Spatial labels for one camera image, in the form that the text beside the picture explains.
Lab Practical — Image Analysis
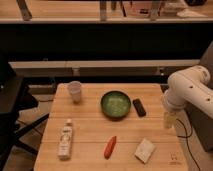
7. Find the white sponge block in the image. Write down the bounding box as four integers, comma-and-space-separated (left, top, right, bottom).
135, 138, 156, 163

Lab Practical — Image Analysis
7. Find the white lotion bottle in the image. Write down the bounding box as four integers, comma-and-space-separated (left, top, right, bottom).
58, 119, 73, 160

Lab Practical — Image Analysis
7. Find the green ceramic bowl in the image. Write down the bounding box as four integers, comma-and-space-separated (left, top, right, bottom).
100, 91, 131, 119

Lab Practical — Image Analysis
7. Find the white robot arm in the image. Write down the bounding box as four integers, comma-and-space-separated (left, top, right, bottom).
162, 65, 213, 129

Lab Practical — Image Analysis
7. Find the black rectangular remote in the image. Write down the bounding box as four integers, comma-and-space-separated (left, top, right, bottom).
133, 99, 146, 117

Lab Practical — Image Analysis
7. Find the black cable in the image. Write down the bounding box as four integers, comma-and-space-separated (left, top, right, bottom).
175, 118, 202, 171

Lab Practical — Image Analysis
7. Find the black chair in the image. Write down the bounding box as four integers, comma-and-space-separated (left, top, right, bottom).
0, 54, 49, 171

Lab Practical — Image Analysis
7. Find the white plastic cup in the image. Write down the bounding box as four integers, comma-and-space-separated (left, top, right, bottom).
68, 81, 82, 103

